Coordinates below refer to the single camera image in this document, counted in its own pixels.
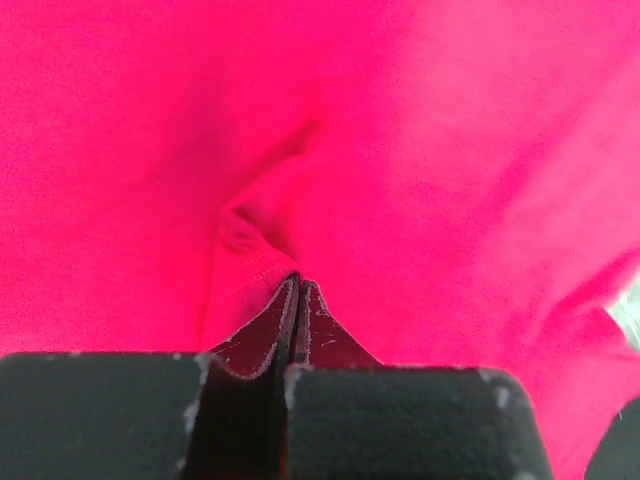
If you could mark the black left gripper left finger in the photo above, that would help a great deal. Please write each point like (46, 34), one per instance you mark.
(215, 414)

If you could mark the crimson red t shirt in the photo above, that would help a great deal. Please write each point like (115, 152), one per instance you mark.
(460, 177)

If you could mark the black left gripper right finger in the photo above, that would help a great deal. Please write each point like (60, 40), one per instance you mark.
(351, 417)

